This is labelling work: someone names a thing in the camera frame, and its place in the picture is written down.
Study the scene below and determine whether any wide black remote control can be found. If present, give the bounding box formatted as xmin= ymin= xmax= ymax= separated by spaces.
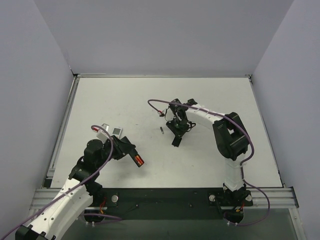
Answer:
xmin=121 ymin=136 xmax=145 ymax=168

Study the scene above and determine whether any black battery cover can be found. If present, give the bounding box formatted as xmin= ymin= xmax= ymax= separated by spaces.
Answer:
xmin=171 ymin=134 xmax=183 ymax=147

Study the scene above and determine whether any white remote control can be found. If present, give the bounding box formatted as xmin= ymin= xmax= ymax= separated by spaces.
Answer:
xmin=112 ymin=127 xmax=123 ymax=139

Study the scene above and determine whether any red orange battery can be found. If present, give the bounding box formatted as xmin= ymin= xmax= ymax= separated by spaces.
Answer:
xmin=135 ymin=155 xmax=145 ymax=167

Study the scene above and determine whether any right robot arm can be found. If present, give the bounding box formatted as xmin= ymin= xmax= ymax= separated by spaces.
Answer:
xmin=166 ymin=98 xmax=249 ymax=194

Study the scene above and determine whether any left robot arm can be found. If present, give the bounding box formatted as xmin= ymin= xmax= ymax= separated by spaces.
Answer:
xmin=14 ymin=136 xmax=139 ymax=240

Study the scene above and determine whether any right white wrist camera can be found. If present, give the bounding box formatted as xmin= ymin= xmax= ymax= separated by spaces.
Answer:
xmin=158 ymin=107 xmax=174 ymax=122

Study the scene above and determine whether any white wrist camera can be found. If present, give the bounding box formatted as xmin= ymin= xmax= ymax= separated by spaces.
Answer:
xmin=91 ymin=123 xmax=110 ymax=143
xmin=158 ymin=107 xmax=174 ymax=122

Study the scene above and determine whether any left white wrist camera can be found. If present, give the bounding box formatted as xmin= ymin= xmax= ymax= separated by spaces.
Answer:
xmin=91 ymin=123 xmax=110 ymax=143

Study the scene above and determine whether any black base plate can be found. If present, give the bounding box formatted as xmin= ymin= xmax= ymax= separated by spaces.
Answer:
xmin=84 ymin=187 xmax=253 ymax=221

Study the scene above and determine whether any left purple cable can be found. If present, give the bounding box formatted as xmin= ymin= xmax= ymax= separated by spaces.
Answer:
xmin=4 ymin=124 xmax=123 ymax=237

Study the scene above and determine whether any purple cable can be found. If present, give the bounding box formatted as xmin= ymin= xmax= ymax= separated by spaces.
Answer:
xmin=147 ymin=99 xmax=271 ymax=227
xmin=4 ymin=124 xmax=123 ymax=237

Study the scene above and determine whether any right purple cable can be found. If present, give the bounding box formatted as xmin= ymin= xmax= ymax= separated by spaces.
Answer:
xmin=147 ymin=99 xmax=271 ymax=227

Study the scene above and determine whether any aluminium front rail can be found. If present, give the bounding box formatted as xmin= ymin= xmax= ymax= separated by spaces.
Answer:
xmin=29 ymin=187 xmax=299 ymax=210

